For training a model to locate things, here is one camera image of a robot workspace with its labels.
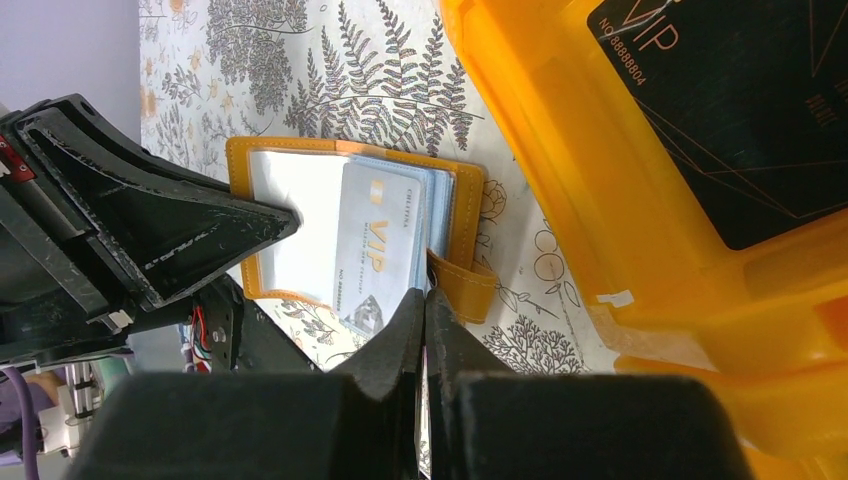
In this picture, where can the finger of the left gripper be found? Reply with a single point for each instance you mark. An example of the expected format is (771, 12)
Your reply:
(196, 229)

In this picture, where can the white VIP card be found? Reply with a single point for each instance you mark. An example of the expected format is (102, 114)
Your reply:
(379, 253)

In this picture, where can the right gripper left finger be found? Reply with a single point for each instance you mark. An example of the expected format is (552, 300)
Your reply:
(356, 421)

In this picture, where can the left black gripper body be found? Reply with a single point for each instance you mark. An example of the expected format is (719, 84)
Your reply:
(64, 294)

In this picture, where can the orange card holder wallet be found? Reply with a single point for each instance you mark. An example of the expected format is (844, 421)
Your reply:
(469, 286)

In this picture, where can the yellow divided plastic bin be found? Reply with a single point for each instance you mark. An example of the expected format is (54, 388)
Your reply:
(765, 328)

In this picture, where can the black VIP card stack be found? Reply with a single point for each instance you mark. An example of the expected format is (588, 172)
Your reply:
(749, 98)

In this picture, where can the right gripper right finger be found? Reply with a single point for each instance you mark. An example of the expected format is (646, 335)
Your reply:
(491, 422)

